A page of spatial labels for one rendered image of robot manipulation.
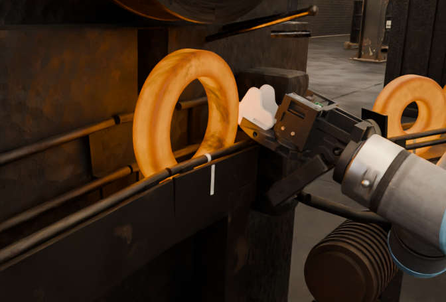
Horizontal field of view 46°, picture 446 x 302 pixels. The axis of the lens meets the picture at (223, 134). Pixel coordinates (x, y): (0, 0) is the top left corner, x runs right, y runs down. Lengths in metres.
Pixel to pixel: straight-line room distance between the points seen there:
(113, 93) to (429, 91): 0.63
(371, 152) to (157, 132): 0.26
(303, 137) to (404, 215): 0.16
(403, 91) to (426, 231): 0.42
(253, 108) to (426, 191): 0.26
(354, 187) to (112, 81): 0.33
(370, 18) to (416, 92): 8.51
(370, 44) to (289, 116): 8.85
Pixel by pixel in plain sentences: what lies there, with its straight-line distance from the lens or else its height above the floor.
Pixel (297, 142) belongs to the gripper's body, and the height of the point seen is 0.73.
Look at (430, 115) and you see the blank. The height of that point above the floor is 0.71.
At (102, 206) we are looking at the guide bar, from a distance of 0.55.
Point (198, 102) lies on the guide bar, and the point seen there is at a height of 0.76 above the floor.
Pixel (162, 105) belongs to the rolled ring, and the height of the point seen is 0.79.
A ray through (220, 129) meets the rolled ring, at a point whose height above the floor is 0.73.
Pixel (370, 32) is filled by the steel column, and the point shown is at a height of 0.48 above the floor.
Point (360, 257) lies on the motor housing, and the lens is 0.89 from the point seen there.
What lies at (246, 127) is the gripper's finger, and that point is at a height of 0.74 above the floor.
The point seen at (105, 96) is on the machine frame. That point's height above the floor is 0.79.
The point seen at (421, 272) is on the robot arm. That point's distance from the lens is 0.81.
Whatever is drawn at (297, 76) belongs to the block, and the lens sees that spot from 0.85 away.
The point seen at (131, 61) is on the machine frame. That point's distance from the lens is 0.68.
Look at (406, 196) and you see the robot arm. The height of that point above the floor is 0.69.
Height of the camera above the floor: 0.91
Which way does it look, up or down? 14 degrees down
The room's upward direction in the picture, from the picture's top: 2 degrees clockwise
